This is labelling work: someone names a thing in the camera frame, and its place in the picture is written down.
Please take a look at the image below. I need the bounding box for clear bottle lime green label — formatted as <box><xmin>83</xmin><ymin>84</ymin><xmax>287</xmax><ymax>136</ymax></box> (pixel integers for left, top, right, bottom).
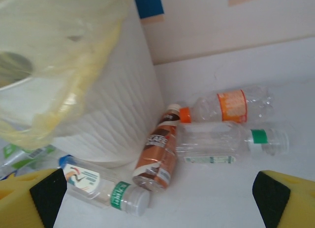
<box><xmin>0</xmin><ymin>142</ymin><xmax>64</xmax><ymax>181</ymax></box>

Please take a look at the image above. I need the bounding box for clear bottle crane picture label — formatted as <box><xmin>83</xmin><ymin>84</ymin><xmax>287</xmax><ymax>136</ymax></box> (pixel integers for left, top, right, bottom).
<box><xmin>58</xmin><ymin>154</ymin><xmax>151</xmax><ymax>217</ymax></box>

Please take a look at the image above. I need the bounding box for brown coffee drink bottle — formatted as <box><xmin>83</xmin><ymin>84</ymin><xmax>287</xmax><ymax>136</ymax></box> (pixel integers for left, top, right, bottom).
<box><xmin>132</xmin><ymin>103</ymin><xmax>182</xmax><ymax>193</ymax></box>

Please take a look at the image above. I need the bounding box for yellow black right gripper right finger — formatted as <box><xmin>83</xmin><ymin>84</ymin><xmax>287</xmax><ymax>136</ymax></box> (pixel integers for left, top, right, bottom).
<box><xmin>252</xmin><ymin>170</ymin><xmax>315</xmax><ymax>228</ymax></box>

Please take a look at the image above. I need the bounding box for yellow plastic bin liner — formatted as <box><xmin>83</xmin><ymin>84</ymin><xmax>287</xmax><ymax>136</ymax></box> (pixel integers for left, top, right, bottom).
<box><xmin>0</xmin><ymin>0</ymin><xmax>133</xmax><ymax>150</ymax></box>

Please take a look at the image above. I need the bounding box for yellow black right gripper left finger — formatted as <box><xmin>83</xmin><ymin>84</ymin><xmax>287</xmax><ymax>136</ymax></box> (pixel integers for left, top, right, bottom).
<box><xmin>0</xmin><ymin>168</ymin><xmax>67</xmax><ymax>228</ymax></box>

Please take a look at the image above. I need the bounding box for white ribbed plastic bin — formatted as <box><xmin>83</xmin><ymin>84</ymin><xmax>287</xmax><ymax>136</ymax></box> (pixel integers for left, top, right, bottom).
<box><xmin>0</xmin><ymin>0</ymin><xmax>165</xmax><ymax>168</ymax></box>

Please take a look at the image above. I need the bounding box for clear bottle orange label cap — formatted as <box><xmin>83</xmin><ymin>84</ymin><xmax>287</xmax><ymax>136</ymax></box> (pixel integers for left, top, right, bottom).
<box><xmin>179</xmin><ymin>84</ymin><xmax>275</xmax><ymax>124</ymax></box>

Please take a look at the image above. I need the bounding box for clear bottle green neck band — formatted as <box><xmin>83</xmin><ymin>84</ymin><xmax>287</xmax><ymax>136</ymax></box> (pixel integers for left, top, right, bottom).
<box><xmin>176</xmin><ymin>122</ymin><xmax>290</xmax><ymax>164</ymax></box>

